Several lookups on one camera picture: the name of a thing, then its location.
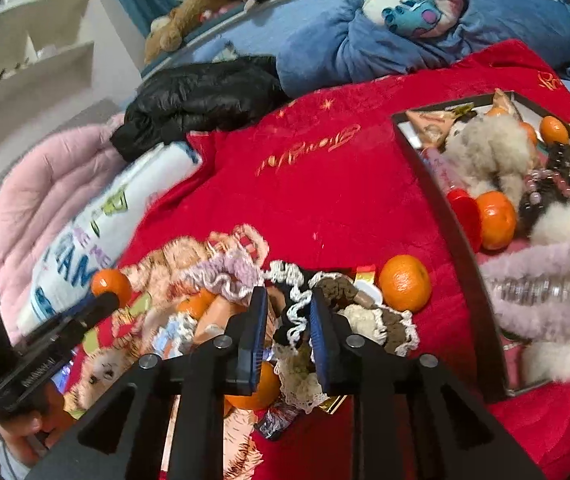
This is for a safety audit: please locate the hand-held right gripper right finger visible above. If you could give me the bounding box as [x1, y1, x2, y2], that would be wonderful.
[308, 287, 548, 480]

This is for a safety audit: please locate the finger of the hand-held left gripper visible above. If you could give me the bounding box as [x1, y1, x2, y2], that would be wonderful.
[15, 291, 122, 361]
[19, 296, 100, 340]

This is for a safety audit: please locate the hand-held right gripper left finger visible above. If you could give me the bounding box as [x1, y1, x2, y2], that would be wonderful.
[25, 285, 271, 480]

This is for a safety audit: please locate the black white crochet scrunchie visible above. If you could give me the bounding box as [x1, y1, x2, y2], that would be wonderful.
[265, 260, 316, 356]

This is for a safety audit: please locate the black rectangular box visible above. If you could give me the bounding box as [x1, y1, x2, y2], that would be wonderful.
[391, 91, 570, 403]

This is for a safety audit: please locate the brown triangular snack packet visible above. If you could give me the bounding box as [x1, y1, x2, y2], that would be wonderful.
[405, 110, 460, 148]
[487, 89, 523, 121]

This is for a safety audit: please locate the dark wooden bead bracelet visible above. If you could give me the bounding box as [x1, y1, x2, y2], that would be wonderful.
[517, 195, 556, 236]
[540, 142, 570, 196]

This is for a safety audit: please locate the person's left hand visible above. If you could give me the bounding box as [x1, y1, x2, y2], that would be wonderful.
[0, 395, 74, 467]

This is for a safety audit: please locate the caramel candy packet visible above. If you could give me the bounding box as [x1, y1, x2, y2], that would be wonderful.
[192, 294, 251, 343]

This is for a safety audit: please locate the brown cream crochet scrunchie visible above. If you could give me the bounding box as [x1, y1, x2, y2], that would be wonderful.
[314, 272, 420, 357]

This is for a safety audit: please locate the smartphone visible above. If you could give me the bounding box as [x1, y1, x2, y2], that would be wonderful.
[54, 355, 75, 391]

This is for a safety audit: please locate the long gold snack bar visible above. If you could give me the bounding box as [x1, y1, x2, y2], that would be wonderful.
[315, 394, 348, 415]

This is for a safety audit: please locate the small white round lid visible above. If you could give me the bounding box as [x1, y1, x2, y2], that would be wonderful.
[355, 285, 385, 306]

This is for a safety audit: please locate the lilac pink crochet scrunchie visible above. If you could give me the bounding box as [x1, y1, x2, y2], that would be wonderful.
[180, 255, 266, 306]

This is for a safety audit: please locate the blue white crochet scrunchie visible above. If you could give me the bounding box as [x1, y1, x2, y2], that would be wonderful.
[152, 312, 198, 361]

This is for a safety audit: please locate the red yellow snack packet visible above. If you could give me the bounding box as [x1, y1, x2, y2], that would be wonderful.
[352, 264, 378, 286]

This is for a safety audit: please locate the dark shiny candy wrapper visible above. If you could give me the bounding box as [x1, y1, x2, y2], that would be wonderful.
[254, 402, 303, 442]

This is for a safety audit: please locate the pink quilt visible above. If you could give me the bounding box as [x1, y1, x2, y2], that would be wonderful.
[0, 115, 131, 341]

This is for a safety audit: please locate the white printed pillow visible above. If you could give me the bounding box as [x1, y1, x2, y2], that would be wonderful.
[18, 142, 203, 336]

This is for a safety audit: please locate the red printed blanket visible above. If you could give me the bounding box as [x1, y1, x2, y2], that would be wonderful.
[60, 40, 570, 480]

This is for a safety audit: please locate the pink tube with red cap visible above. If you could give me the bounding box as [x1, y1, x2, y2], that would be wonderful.
[421, 147, 484, 255]

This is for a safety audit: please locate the black puffer jacket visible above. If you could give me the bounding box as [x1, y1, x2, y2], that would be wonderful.
[110, 55, 288, 161]

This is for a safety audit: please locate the clear ribbed plastic tube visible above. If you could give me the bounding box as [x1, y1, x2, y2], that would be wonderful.
[492, 267, 570, 311]

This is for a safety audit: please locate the pink furry scrunchie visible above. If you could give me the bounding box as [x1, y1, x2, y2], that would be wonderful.
[480, 232, 570, 346]

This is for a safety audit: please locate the beige plush toy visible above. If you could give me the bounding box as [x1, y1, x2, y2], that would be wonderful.
[445, 115, 540, 206]

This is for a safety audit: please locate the blue cartoon printed blanket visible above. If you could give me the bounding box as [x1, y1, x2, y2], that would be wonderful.
[275, 0, 570, 96]

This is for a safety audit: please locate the long brown plush toy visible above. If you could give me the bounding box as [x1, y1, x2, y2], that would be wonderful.
[144, 0, 266, 63]

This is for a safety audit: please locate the white wall shelf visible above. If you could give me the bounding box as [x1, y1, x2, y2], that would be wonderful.
[0, 0, 97, 126]

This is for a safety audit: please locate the pink bead bracelet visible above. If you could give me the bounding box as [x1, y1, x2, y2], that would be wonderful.
[524, 170, 570, 211]

